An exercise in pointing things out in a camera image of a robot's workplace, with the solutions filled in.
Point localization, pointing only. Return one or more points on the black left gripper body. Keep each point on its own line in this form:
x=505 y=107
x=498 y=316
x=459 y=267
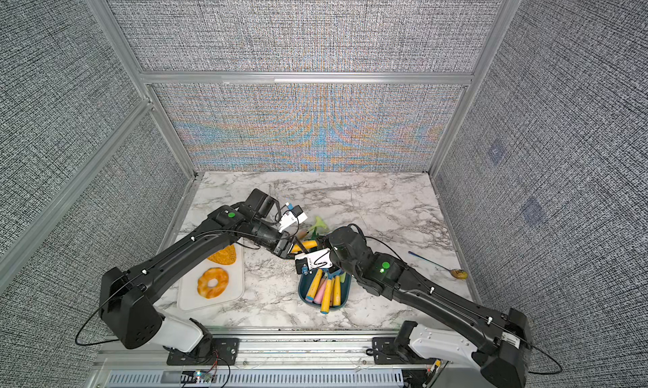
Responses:
x=275 y=241

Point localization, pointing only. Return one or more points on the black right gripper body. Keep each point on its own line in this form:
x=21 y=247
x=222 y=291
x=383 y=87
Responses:
x=339 y=263

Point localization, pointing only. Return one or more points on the light green tool wooden handle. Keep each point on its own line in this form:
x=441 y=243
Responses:
x=319 y=228

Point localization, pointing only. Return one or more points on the teal plastic storage box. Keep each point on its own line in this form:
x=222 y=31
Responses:
x=306 y=280

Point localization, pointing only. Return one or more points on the light blue rake yellow handle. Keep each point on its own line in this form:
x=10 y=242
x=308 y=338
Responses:
x=327 y=299

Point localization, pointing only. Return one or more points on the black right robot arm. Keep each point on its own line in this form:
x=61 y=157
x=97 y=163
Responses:
x=501 y=340

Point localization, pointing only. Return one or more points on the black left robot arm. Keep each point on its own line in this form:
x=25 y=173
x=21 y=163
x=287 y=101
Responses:
x=127 y=298

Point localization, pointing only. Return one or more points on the oval yellow bread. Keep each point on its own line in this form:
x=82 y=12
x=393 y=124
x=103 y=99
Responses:
x=224 y=257

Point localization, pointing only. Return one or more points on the white rectangular tray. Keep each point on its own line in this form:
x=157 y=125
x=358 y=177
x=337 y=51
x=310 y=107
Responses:
x=188 y=299

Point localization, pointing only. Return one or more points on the small brush blue stick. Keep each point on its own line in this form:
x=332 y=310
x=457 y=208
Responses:
x=457 y=273

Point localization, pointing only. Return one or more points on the green tool pink handle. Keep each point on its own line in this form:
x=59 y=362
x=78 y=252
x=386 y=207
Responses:
x=320 y=292

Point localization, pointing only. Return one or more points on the ring shaped bread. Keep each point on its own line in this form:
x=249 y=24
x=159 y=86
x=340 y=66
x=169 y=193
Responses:
x=213 y=283

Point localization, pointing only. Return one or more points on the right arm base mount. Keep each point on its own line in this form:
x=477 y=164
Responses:
x=397 y=350

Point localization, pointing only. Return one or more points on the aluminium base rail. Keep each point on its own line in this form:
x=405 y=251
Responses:
x=291 y=358

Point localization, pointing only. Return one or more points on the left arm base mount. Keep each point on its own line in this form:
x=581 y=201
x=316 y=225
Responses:
x=210 y=350

